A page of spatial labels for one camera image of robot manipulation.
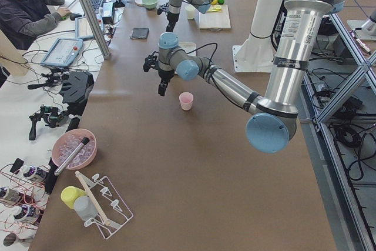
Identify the white rectangular tray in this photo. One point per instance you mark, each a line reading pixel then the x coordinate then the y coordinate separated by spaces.
pixel 189 47

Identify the blue teach pendant tablet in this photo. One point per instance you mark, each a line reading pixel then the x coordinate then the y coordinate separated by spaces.
pixel 63 52

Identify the yellow plastic cup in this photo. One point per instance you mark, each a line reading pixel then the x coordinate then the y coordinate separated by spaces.
pixel 70 194

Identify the dark grey folded cloth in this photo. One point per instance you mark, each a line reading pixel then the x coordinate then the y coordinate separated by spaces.
pixel 139 33

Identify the purple label bottle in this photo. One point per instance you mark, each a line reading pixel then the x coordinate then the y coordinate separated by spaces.
pixel 26 214
pixel 33 173
pixel 11 196

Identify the black hand-held gripper device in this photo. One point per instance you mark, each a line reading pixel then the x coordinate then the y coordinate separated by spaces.
pixel 51 115

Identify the green ceramic bowl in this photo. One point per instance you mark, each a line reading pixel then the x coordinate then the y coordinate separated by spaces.
pixel 150 4

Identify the wooden cutting board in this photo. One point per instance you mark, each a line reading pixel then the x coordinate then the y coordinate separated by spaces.
pixel 215 19

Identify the metal cylinder black cap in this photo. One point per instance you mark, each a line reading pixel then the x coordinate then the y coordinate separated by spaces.
pixel 71 157

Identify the black plastic stand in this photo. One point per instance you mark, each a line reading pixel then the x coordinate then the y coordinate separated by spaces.
pixel 75 91

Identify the pink bowl with ice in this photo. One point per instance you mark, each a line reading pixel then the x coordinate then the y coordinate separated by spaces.
pixel 68 142

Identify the aluminium frame post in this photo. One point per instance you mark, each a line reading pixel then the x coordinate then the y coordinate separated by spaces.
pixel 94 25

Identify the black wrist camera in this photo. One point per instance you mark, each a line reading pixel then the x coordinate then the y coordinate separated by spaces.
pixel 151 62

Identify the pink plastic cup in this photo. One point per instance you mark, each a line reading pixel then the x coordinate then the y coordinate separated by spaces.
pixel 186 100

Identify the seated person dark jacket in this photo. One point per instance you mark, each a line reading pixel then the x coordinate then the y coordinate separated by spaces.
pixel 22 21

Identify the white wire cup rack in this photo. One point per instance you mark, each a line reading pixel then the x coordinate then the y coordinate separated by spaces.
pixel 113 211

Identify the grey-blue plastic cup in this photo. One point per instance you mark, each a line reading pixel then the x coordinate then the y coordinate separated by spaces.
pixel 84 207

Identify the white plastic cup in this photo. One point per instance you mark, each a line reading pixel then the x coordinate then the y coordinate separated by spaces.
pixel 190 12

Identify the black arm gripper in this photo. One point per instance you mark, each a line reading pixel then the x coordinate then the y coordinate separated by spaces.
pixel 173 17

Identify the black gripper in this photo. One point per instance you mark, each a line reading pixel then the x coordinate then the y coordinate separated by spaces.
pixel 164 75

